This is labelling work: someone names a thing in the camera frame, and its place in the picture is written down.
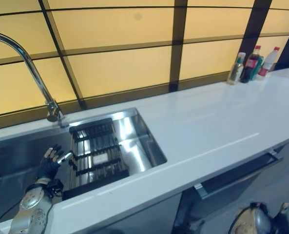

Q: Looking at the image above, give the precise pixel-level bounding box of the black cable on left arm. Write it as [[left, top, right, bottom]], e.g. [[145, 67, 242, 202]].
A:
[[0, 201, 53, 234]]

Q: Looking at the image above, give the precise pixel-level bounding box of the black dish drying rack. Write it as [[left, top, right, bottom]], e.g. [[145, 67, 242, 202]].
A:
[[62, 117, 130, 201]]

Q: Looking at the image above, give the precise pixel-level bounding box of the chrome gooseneck faucet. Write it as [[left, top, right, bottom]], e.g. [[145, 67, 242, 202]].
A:
[[0, 31, 69, 129]]

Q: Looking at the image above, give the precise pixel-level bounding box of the clear bottle red cap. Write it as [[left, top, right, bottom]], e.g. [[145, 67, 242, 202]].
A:
[[256, 46, 280, 79]]

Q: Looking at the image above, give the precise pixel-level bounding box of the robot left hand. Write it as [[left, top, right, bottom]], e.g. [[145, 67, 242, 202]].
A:
[[36, 144, 74, 180]]

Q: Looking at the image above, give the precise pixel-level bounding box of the dark sauce bottle red cap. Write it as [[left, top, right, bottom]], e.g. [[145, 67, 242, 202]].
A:
[[240, 45, 262, 84]]

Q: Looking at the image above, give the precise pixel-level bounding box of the stainless steel sink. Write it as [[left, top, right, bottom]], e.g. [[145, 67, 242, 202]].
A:
[[0, 107, 168, 229]]

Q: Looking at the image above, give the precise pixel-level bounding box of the dishwasher with steel handle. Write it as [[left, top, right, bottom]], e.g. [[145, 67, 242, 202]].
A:
[[177, 140, 289, 234]]

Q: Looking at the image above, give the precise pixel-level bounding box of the oil bottle with dark cap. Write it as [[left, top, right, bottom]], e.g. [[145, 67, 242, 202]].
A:
[[227, 52, 247, 85]]

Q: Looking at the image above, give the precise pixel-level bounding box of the green bottle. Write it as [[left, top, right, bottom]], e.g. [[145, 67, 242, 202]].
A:
[[251, 55, 265, 80]]

